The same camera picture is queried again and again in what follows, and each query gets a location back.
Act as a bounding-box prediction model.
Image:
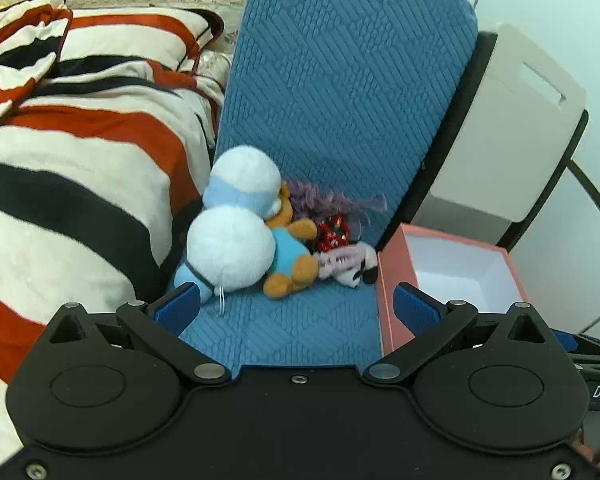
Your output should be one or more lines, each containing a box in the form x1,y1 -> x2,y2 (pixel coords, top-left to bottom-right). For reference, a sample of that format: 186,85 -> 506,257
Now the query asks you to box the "beige storage bin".
410,22 -> 587,223

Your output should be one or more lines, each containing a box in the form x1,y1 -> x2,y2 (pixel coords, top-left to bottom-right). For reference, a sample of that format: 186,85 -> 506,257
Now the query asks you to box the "striped pillow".
0,0 -> 74,136
45,8 -> 226,81

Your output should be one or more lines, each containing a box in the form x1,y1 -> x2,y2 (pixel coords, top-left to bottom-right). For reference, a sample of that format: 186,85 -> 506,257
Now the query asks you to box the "purple fluffy toy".
285,180 -> 388,235

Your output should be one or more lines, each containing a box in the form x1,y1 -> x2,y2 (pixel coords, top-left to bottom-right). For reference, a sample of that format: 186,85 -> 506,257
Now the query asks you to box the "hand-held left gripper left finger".
47,282 -> 232,387

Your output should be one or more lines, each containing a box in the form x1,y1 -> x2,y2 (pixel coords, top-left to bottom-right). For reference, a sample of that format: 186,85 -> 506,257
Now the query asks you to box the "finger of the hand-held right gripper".
549,329 -> 600,376

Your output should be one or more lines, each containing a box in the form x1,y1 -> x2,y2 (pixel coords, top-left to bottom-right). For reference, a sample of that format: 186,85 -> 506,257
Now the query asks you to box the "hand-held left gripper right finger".
362,282 -> 554,384

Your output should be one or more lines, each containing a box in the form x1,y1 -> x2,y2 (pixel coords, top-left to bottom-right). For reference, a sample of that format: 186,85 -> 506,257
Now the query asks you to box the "red shiny ornament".
312,214 -> 352,254

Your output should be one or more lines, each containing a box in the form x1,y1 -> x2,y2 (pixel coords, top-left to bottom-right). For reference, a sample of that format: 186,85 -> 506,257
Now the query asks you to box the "black and white dog plush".
316,241 -> 379,288

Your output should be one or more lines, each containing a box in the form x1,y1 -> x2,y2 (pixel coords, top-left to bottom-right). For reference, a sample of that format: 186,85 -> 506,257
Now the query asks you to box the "brown bear plush blue shirt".
262,182 -> 322,301

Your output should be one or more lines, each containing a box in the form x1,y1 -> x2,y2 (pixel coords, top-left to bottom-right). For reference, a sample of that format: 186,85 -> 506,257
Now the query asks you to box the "blue textured cushion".
170,0 -> 481,368

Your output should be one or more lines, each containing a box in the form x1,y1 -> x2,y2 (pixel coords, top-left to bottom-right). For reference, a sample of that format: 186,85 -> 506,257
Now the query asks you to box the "pink cardboard box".
376,223 -> 530,356

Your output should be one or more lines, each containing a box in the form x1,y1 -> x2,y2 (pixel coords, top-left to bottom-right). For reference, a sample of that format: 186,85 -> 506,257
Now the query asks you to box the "white and light blue plush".
172,145 -> 283,307

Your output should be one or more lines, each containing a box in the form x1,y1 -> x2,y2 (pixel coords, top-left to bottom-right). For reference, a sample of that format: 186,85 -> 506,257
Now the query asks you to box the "red black white striped blanket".
0,60 -> 226,467

